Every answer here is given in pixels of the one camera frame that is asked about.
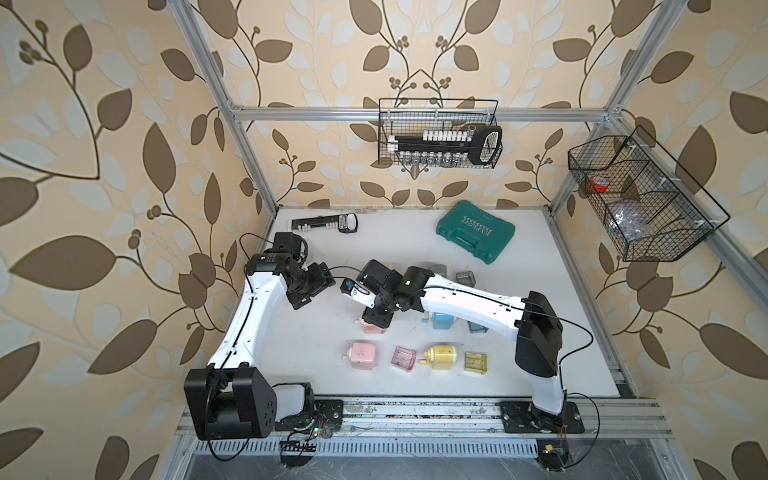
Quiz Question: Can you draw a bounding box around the pink pencil sharpener row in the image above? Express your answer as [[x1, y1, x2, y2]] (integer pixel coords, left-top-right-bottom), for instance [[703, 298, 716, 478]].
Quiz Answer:
[[343, 342, 377, 371], [358, 319, 387, 335]]

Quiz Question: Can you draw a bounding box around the pink clear sharpener tray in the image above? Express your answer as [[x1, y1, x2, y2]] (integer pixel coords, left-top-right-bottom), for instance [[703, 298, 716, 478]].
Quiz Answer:
[[391, 346, 418, 372]]

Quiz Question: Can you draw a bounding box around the pink pencil sharpener front row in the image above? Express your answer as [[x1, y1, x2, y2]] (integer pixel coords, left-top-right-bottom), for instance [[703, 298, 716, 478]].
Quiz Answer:
[[343, 342, 377, 371]]

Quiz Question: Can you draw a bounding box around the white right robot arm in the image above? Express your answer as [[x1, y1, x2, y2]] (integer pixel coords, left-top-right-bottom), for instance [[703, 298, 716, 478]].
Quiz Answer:
[[340, 260, 566, 416]]

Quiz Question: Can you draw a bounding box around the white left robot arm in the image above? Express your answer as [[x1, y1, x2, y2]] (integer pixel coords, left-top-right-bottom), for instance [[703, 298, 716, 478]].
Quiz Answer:
[[184, 232, 335, 441]]

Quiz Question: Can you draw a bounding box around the green pencil sharpener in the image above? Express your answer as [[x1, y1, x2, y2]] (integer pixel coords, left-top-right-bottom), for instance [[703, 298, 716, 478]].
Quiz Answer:
[[426, 263, 448, 278]]

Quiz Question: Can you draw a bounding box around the blue pencil sharpener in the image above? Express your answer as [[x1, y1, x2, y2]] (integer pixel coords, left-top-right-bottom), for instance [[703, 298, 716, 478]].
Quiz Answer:
[[422, 312, 455, 330]]

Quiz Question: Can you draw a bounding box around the clear grey sharpener tray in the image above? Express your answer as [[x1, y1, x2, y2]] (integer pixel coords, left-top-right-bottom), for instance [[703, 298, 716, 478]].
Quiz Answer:
[[455, 270, 476, 287]]

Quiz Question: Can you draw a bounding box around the yellow pencil sharpener front row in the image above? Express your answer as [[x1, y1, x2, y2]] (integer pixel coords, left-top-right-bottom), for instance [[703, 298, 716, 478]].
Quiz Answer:
[[419, 345, 457, 370]]

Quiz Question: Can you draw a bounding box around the blue clear sharpener tray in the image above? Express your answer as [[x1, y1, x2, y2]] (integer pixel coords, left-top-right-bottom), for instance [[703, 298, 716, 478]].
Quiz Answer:
[[467, 321, 488, 334]]

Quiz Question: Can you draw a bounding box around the yellow clear tray front row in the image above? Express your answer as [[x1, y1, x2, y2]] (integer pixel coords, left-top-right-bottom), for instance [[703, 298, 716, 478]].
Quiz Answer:
[[464, 352, 488, 375]]

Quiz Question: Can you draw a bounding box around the green plastic tool case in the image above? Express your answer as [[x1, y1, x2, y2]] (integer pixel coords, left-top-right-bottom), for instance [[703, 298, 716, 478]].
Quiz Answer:
[[436, 200, 516, 265]]

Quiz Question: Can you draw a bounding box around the left circuit board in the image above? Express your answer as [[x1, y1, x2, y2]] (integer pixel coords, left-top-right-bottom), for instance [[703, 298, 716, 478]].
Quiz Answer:
[[279, 440, 317, 469]]

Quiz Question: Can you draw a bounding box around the circuit board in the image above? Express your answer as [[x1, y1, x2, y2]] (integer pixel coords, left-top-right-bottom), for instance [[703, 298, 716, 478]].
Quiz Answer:
[[279, 440, 317, 469], [536, 441, 570, 472]]

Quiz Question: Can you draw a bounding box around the right circuit board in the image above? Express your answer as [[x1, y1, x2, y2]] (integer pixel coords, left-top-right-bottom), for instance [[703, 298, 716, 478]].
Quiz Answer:
[[536, 441, 570, 472]]

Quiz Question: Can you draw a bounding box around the clear plastic bag in basket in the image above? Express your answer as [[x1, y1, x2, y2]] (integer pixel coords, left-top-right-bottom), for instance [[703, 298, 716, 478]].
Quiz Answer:
[[608, 199, 650, 242]]

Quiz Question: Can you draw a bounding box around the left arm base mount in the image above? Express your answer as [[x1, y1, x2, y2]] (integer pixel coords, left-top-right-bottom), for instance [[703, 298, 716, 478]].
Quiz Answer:
[[274, 397, 344, 436]]

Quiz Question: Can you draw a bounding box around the black wire basket back wall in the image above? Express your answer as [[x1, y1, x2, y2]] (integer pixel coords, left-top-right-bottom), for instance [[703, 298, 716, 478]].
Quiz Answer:
[[377, 97, 503, 169]]

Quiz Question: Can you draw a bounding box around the black wire basket wall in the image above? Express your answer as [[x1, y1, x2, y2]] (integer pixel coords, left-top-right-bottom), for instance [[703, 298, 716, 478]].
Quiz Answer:
[[377, 97, 503, 169], [568, 125, 731, 262]]

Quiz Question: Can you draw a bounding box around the black socket rail in basket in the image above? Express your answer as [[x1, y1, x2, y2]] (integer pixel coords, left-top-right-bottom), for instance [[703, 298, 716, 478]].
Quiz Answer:
[[384, 125, 503, 169]]

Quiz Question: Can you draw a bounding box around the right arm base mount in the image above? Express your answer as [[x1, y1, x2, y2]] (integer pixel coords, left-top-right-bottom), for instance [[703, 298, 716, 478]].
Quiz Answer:
[[498, 400, 585, 434]]

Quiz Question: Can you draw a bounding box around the aluminium front rail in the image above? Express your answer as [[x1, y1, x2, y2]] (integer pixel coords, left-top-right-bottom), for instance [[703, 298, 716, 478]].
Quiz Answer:
[[316, 393, 673, 440]]

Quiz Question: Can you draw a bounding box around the black wire basket right wall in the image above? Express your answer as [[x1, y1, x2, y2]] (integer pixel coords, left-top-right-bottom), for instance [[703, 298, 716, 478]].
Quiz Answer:
[[568, 125, 731, 262]]

